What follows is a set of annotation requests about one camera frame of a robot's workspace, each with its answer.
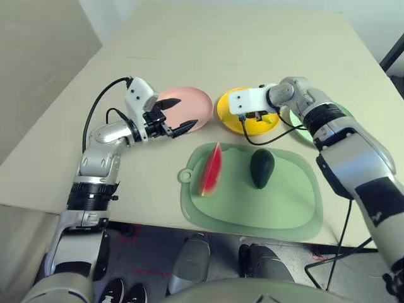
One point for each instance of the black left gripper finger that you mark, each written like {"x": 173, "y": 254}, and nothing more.
{"x": 170, "y": 103}
{"x": 187, "y": 127}

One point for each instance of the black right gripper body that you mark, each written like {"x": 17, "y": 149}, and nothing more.
{"x": 255, "y": 113}

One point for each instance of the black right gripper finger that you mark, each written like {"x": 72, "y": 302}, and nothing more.
{"x": 260, "y": 117}

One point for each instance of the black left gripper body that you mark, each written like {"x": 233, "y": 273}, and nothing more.
{"x": 154, "y": 123}

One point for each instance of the dark green toy avocado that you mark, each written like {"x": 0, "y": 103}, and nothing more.
{"x": 262, "y": 170}

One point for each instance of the toy watermelon slice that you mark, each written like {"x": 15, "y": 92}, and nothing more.
{"x": 212, "y": 173}

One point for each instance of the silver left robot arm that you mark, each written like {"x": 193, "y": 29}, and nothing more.
{"x": 101, "y": 135}

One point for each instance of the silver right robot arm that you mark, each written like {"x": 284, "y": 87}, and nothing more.
{"x": 347, "y": 151}

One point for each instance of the pink plastic plate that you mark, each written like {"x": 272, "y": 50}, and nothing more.
{"x": 192, "y": 104}

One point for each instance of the yellow plastic plate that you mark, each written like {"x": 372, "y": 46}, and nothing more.
{"x": 232, "y": 123}

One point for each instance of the mint green plastic plate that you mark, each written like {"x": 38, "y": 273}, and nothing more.
{"x": 294, "y": 117}

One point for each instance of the green silicone cutting mat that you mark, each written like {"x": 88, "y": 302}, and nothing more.
{"x": 252, "y": 214}

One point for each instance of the grey robot left leg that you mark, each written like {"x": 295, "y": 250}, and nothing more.
{"x": 191, "y": 262}

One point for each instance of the grey robot leg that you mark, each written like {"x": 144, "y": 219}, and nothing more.
{"x": 191, "y": 262}
{"x": 268, "y": 265}

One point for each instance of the side table with black legs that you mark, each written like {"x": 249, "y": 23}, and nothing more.
{"x": 391, "y": 57}

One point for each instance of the grey robot right leg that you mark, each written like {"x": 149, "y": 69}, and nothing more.
{"x": 268, "y": 265}

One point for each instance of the black bystander shoe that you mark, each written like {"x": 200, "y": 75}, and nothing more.
{"x": 137, "y": 294}
{"x": 112, "y": 292}

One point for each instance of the grey robot torso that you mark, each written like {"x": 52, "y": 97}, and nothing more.
{"x": 252, "y": 293}

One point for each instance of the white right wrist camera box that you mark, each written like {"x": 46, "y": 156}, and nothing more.
{"x": 249, "y": 99}

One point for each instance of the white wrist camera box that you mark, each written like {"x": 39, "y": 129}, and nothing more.
{"x": 249, "y": 99}
{"x": 139, "y": 93}

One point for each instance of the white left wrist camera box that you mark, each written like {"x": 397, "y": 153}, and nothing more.
{"x": 139, "y": 93}

